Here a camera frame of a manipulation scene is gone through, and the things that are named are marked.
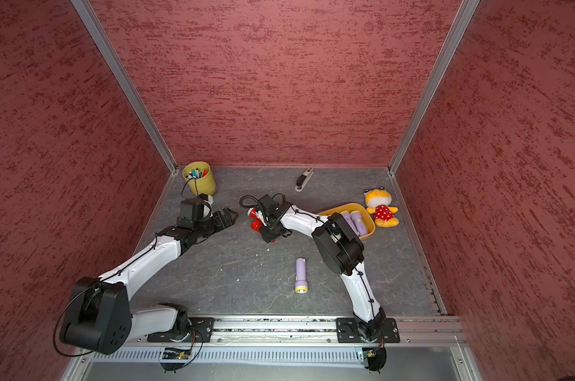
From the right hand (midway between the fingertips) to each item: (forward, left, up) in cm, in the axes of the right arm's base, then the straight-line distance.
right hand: (270, 238), depth 96 cm
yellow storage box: (+4, -41, +5) cm, 41 cm away
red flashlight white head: (+10, +8, +4) cm, 14 cm away
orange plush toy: (+14, -47, +5) cm, 49 cm away
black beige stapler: (+29, -15, +3) cm, 33 cm away
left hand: (+1, +15, +12) cm, 19 cm away
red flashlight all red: (+5, +6, +3) cm, 8 cm away
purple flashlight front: (-19, -12, +3) cm, 23 cm away
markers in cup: (+27, +34, +12) cm, 44 cm away
